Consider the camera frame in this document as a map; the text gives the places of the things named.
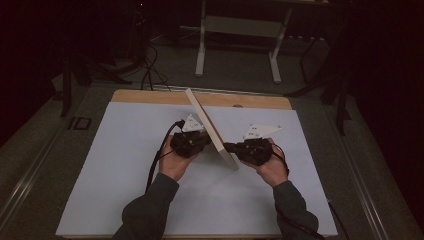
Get person's left hand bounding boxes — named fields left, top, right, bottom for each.
left=158, top=134, right=200, bottom=183

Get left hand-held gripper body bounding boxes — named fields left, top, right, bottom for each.
left=170, top=114, right=205, bottom=159

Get metal floor rail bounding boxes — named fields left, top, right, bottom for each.
left=322, top=103, right=392, bottom=240
left=0, top=124, right=69, bottom=231

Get black floor socket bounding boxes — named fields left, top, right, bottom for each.
left=67, top=116, right=93, bottom=131

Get left hand-held gripper black cable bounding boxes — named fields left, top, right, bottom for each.
left=145, top=119, right=186, bottom=194

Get white table mat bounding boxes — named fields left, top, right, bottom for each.
left=54, top=100, right=338, bottom=237

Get pale wooden picture frame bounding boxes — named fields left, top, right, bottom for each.
left=184, top=87, right=241, bottom=172

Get white metal stand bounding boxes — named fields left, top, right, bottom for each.
left=194, top=0, right=295, bottom=84

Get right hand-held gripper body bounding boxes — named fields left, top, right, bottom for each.
left=237, top=123, right=284, bottom=167

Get black metal stand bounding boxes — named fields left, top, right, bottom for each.
left=59, top=54, right=134, bottom=118
left=285, top=31, right=354, bottom=137

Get person's right hand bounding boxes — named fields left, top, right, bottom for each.
left=247, top=137, right=291, bottom=189

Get black floor cables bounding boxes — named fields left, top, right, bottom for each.
left=139, top=41, right=173, bottom=93

